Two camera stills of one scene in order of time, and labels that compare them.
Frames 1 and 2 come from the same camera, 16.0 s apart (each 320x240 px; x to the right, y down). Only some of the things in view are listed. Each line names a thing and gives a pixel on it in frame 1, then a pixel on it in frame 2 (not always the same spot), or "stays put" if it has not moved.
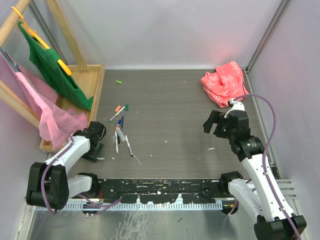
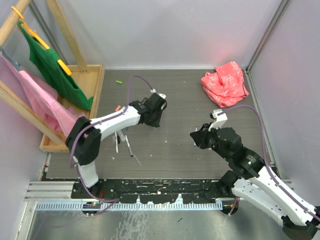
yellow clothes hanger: x=61 y=63 stays put
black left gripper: x=92 y=157 → x=155 y=123
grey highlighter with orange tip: x=120 y=133 stays put
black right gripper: x=216 y=117 → x=201 y=136
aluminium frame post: x=246 y=68 stays put
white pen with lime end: x=116 y=143 stays put
